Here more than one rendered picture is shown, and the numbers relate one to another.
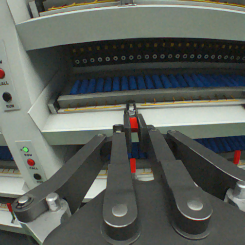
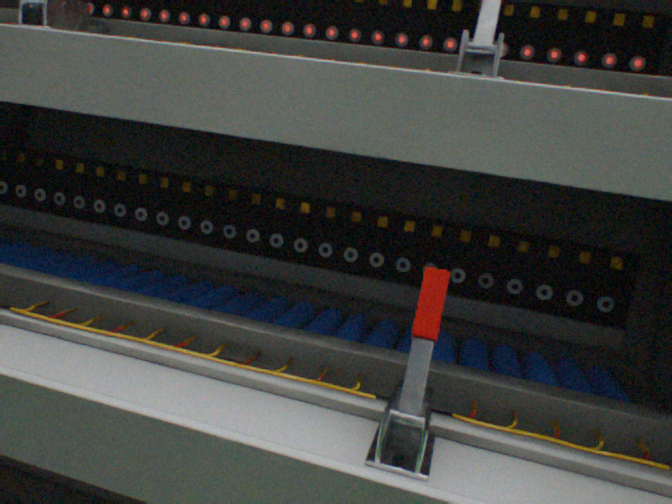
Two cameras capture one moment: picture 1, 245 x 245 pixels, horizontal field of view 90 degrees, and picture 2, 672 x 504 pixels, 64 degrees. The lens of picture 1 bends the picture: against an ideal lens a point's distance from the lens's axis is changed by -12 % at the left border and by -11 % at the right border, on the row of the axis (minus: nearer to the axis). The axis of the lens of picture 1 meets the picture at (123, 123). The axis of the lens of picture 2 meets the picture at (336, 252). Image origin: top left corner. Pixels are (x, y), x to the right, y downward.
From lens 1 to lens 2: 0.29 m
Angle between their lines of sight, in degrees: 37
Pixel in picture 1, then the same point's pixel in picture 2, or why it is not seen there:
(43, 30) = not seen: outside the picture
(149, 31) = (64, 94)
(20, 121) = not seen: outside the picture
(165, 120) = (14, 360)
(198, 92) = (217, 324)
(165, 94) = (108, 301)
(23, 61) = not seen: outside the picture
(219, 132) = (205, 489)
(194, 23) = (172, 86)
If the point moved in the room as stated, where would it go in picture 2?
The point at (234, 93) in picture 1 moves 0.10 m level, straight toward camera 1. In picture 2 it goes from (372, 368) to (211, 327)
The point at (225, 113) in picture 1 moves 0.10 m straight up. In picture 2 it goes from (263, 415) to (312, 223)
